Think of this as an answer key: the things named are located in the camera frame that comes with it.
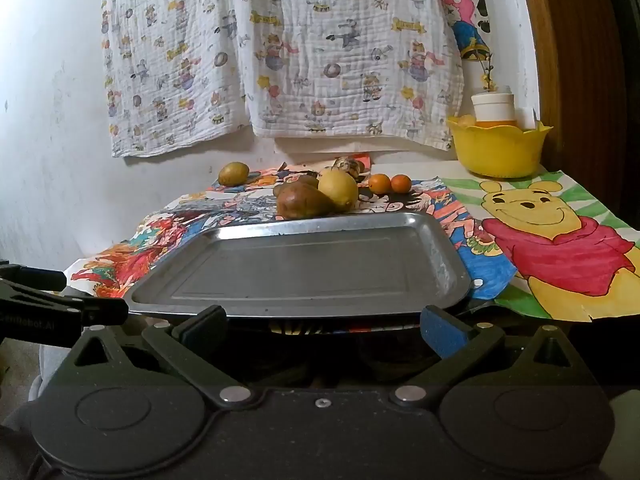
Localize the white and orange jar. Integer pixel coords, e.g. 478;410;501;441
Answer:
471;92;516;128

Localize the yellow flower twig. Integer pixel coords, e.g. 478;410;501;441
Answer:
477;50;502;94

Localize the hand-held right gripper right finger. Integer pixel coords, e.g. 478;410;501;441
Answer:
390;305;588;408

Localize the Winnie the Pooh cloth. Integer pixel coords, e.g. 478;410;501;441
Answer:
440;170;640;322

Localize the printed white muslin cloth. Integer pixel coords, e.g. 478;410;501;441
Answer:
231;0;464;152
101;0;253;159

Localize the large brown kiwi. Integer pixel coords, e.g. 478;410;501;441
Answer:
276;182;337;221

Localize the yellow plastic bowl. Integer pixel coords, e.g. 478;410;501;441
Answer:
446;116;553;179

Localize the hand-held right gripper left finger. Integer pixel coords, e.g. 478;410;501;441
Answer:
62;305;251;408

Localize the colourful cartoon drawings mat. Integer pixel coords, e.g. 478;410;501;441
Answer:
67;190;282;302

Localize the cartoon wall poster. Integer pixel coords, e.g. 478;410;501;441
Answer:
442;0;494;62

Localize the wooden door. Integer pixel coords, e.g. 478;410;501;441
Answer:
516;0;640;221

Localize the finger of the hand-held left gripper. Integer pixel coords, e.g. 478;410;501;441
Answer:
0;281;130;329
0;260;67;292

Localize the yellow lemon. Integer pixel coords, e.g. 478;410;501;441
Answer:
318;169;359;212

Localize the metal tray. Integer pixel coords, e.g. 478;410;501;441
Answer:
122;211;473;320

